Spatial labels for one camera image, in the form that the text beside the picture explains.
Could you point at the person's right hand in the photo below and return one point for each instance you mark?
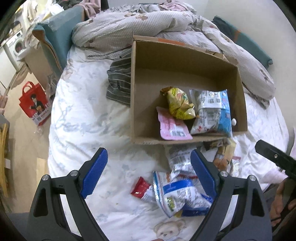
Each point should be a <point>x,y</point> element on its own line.
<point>277,207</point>

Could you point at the red shopping bag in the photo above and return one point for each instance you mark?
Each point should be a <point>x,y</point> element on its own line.
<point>34,103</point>

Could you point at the pink hanging garment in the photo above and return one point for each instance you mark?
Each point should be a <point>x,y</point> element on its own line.
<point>91,7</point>

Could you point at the yellow snack bag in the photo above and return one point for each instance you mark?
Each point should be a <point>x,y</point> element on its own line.
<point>179,105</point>

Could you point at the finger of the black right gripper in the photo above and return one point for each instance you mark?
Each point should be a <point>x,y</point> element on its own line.
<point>277,156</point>

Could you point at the white and light-blue snack bag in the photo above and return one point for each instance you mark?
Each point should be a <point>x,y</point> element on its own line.
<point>213,112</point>

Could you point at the white blue green snack bag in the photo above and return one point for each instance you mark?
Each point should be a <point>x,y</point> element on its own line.
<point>182,195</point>

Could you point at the dark brown snack bar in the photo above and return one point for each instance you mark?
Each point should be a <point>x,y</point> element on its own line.
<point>215,144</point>

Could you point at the grey striped garment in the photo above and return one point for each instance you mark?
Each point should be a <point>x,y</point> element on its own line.
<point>119,78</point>

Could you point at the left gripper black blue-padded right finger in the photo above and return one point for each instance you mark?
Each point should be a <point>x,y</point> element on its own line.
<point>239,210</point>

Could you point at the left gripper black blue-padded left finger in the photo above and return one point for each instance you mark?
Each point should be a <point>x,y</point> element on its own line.
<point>47,220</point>

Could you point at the white floral bed sheet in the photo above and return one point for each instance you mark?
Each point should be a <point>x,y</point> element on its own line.
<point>83,120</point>

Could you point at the white washing machine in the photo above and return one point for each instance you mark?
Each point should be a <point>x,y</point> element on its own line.
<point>12,47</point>

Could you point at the orange tan snack packet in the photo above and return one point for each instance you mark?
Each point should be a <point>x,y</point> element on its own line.
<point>224,154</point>

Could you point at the grey checked duvet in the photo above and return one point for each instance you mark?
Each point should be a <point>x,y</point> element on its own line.
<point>110,32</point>

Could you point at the teal headboard cushion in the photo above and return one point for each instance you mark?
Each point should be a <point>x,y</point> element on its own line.
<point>55,36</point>

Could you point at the teal pillow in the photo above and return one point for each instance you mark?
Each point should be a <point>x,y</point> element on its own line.
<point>243,41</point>

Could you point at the red and grey snack packet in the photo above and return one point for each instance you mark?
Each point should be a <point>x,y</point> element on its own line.
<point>141,189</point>

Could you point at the pink snack packet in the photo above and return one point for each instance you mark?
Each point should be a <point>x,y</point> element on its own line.
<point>172,129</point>

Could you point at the white barcode red-edged snack bag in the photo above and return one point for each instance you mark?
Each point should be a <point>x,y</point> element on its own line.
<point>179,159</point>

